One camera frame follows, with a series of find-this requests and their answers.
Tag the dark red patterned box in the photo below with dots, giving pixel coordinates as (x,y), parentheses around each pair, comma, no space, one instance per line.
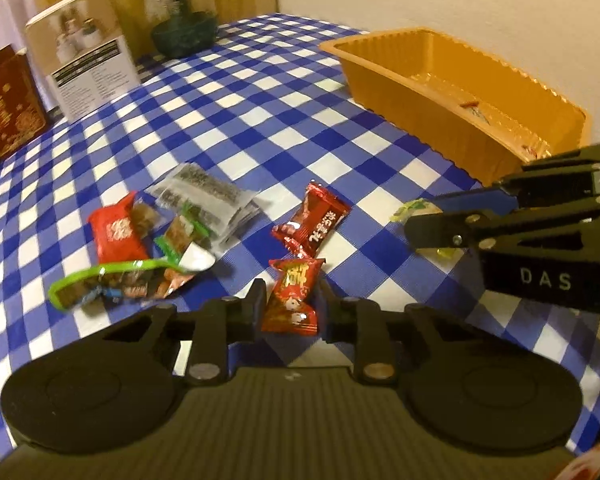
(10,105)

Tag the red square snack packet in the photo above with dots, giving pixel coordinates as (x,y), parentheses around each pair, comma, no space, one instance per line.
(115,235)

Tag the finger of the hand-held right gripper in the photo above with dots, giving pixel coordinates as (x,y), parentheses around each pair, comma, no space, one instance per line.
(475,200)
(440,230)

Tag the glass jar with dark contents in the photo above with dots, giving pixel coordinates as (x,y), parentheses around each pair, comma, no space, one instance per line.
(180,20)

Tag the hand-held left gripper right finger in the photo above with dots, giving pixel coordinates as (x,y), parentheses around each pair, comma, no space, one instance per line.
(327,315)

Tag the green cake packet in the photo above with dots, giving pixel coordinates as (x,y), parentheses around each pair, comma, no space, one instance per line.
(180,232)

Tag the red cartoon candy packet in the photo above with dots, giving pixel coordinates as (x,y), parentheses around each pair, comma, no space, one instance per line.
(292,300)

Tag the orange plastic tray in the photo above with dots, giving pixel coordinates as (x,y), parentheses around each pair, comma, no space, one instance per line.
(405,90)

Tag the clear seaweed snack packet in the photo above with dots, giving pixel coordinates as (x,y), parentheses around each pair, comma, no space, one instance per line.
(205,195)

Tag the long green-edged snack packet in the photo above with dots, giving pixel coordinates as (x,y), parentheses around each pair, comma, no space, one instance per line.
(105,282)

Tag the dark red snack packet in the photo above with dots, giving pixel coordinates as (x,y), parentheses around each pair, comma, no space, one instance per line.
(310,222)

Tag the white product box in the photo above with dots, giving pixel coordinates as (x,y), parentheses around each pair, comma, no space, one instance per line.
(87,55)

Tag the yellow-green candy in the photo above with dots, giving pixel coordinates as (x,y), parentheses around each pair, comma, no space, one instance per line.
(412,207)

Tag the blue white checkered tablecloth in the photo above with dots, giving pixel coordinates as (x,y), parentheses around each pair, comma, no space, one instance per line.
(280,135)

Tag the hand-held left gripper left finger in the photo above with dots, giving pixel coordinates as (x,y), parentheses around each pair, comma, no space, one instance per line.
(256,310)

